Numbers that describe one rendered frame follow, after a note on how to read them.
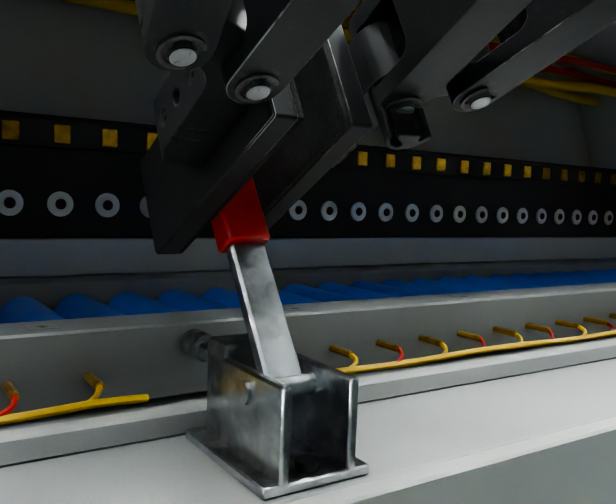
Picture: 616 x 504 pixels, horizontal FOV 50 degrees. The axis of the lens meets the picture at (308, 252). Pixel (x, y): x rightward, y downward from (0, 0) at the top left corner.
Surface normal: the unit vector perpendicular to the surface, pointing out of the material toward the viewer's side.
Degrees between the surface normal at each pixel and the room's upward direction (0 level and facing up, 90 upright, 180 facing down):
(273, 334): 75
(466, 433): 19
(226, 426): 90
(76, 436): 109
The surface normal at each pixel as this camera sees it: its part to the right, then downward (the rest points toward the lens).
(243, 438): -0.83, 0.01
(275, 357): 0.48, -0.48
